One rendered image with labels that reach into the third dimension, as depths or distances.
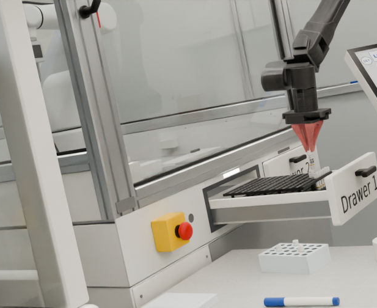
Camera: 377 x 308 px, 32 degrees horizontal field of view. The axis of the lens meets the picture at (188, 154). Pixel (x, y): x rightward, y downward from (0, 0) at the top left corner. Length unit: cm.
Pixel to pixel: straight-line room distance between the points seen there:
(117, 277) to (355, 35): 219
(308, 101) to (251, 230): 42
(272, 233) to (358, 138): 154
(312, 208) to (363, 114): 186
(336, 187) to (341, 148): 194
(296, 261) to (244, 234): 41
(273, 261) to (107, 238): 35
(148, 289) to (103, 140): 33
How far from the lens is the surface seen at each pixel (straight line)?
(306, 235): 207
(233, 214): 159
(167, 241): 141
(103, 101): 135
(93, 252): 141
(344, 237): 350
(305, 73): 154
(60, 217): 92
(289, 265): 137
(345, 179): 150
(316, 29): 160
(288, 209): 151
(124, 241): 136
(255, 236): 179
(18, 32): 92
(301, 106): 155
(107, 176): 133
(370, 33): 327
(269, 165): 186
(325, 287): 127
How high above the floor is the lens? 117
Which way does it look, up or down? 6 degrees down
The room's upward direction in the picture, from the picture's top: 12 degrees counter-clockwise
